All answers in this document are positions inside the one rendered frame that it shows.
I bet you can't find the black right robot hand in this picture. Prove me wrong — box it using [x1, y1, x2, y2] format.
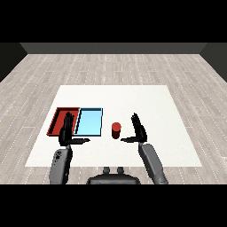
[120, 112, 148, 145]

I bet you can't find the dark grey robot body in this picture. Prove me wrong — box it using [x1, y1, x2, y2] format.
[86, 167, 142, 185]

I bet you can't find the red shallow open box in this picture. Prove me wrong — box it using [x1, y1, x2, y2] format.
[46, 106, 81, 137]

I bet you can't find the small red can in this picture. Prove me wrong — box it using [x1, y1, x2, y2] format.
[111, 121, 122, 140]

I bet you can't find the light blue shallow open box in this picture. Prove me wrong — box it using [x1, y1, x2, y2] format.
[73, 107, 104, 137]

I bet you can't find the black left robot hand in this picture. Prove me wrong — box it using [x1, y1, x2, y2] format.
[58, 111, 91, 147]

